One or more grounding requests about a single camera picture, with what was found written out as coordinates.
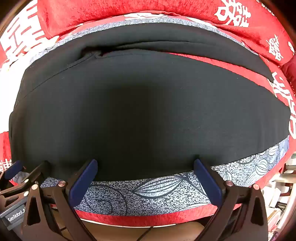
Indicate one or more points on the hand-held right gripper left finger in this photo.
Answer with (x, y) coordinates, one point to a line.
(84, 178)

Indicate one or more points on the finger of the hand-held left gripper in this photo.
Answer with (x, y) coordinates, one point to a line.
(12, 170)
(34, 173)

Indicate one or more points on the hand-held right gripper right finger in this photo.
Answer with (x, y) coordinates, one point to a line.
(208, 180)

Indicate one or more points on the black pants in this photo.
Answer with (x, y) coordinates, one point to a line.
(148, 104)

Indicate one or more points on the blue-grey leaf print cloth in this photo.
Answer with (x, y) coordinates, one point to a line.
(150, 192)

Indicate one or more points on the pile of household clutter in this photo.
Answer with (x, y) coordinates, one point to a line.
(277, 192)

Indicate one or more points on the red bedsheet with white characters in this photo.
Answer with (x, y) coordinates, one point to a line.
(20, 34)

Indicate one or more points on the red quilt with white characters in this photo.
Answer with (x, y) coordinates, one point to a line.
(92, 9)

